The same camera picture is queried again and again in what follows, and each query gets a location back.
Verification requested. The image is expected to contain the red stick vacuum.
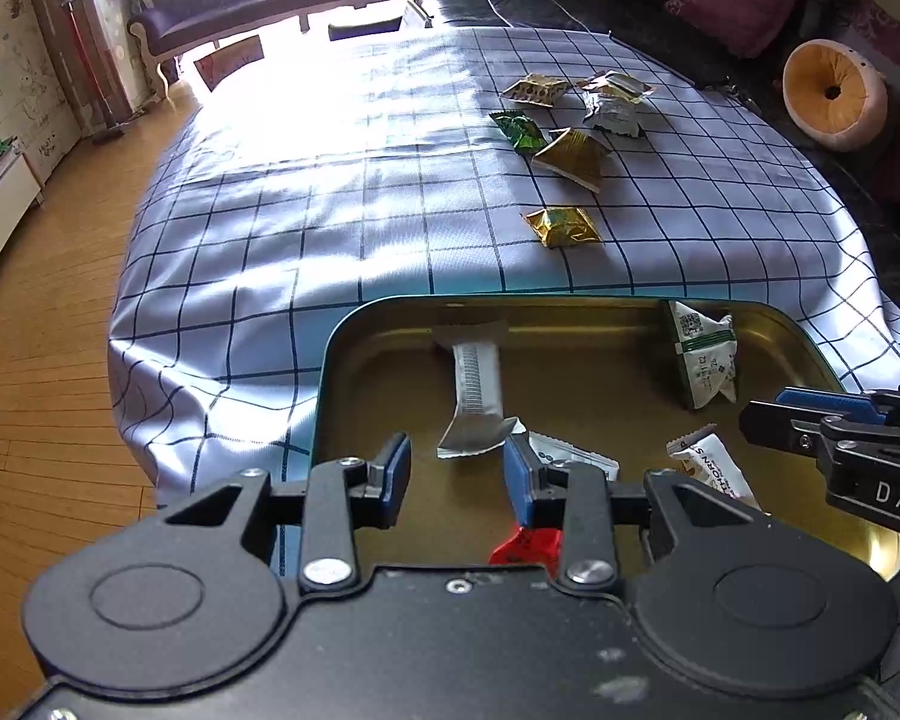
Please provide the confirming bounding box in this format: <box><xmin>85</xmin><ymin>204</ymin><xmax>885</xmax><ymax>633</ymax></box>
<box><xmin>55</xmin><ymin>0</ymin><xmax>127</xmax><ymax>145</ymax></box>

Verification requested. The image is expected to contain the low white cabinet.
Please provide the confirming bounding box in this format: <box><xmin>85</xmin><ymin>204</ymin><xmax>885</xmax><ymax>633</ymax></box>
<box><xmin>0</xmin><ymin>152</ymin><xmax>46</xmax><ymax>308</ymax></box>

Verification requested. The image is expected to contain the purple chaise lounge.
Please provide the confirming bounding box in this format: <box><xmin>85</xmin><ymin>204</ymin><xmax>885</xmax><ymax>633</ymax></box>
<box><xmin>127</xmin><ymin>0</ymin><xmax>412</xmax><ymax>87</ymax></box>

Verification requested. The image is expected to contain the long silver stick pouch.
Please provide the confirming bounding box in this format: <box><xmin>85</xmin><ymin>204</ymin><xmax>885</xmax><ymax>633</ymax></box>
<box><xmin>433</xmin><ymin>321</ymin><xmax>527</xmax><ymax>460</ymax></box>

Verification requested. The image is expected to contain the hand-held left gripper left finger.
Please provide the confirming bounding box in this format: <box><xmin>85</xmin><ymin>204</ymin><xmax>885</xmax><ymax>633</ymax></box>
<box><xmin>157</xmin><ymin>432</ymin><xmax>413</xmax><ymax>592</ymax></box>

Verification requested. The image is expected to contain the blue checked tablecloth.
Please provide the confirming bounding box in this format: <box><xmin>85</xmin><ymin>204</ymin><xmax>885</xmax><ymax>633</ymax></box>
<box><xmin>107</xmin><ymin>25</ymin><xmax>900</xmax><ymax>706</ymax></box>

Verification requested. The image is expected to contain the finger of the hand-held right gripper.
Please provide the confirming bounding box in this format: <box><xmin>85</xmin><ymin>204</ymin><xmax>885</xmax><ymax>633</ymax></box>
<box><xmin>776</xmin><ymin>387</ymin><xmax>889</xmax><ymax>422</ymax></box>
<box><xmin>740</xmin><ymin>399</ymin><xmax>827</xmax><ymax>457</ymax></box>

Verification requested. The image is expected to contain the silver white snack packet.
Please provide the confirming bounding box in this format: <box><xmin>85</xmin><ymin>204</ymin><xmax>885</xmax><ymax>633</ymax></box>
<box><xmin>583</xmin><ymin>90</ymin><xmax>647</xmax><ymax>138</ymax></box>

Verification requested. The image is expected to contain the white green-print snack packet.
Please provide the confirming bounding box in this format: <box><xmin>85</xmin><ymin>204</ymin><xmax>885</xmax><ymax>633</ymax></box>
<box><xmin>662</xmin><ymin>300</ymin><xmax>741</xmax><ymax>411</ymax></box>

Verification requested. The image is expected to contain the red snack packet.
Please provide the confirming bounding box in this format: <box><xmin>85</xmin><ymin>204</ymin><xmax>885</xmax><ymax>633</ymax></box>
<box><xmin>487</xmin><ymin>525</ymin><xmax>565</xmax><ymax>567</ymax></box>

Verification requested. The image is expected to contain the gold metal tray teal rim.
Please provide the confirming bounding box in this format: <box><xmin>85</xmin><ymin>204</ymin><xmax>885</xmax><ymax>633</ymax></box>
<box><xmin>311</xmin><ymin>295</ymin><xmax>900</xmax><ymax>587</ymax></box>

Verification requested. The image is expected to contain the gold square snack packet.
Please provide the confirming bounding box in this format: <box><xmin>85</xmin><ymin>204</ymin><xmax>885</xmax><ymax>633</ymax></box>
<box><xmin>523</xmin><ymin>205</ymin><xmax>605</xmax><ymax>249</ymax></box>

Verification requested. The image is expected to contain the white cartoon print cabinet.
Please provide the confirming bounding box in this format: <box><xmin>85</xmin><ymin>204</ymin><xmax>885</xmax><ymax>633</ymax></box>
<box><xmin>0</xmin><ymin>0</ymin><xmax>82</xmax><ymax>166</ymax></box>

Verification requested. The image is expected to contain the brown bag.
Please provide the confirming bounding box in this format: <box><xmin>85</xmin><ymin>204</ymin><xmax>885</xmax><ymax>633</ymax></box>
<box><xmin>193</xmin><ymin>35</ymin><xmax>265</xmax><ymax>89</ymax></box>

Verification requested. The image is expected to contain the clear gold snack packet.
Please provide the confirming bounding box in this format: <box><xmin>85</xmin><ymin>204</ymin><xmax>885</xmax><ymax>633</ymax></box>
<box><xmin>579</xmin><ymin>70</ymin><xmax>655</xmax><ymax>100</ymax></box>

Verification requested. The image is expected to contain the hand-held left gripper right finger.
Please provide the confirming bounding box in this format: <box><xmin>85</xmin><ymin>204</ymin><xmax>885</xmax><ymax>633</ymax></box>
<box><xmin>502</xmin><ymin>434</ymin><xmax>772</xmax><ymax>590</ymax></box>

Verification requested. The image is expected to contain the white bar snack packet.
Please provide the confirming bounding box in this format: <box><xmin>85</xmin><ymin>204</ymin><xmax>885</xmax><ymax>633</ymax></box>
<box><xmin>666</xmin><ymin>424</ymin><xmax>760</xmax><ymax>512</ymax></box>

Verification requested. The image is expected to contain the yellow green snack packet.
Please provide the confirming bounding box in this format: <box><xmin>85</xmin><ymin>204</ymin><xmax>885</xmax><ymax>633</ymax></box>
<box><xmin>532</xmin><ymin>127</ymin><xmax>610</xmax><ymax>194</ymax></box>

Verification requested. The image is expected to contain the round yellow plush cushion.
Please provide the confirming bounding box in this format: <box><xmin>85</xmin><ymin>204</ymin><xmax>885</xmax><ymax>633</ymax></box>
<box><xmin>782</xmin><ymin>39</ymin><xmax>889</xmax><ymax>156</ymax></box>

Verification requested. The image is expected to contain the gold dotted snack packet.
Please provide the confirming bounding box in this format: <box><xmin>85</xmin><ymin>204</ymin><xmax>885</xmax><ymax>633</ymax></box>
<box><xmin>501</xmin><ymin>73</ymin><xmax>569</xmax><ymax>107</ymax></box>

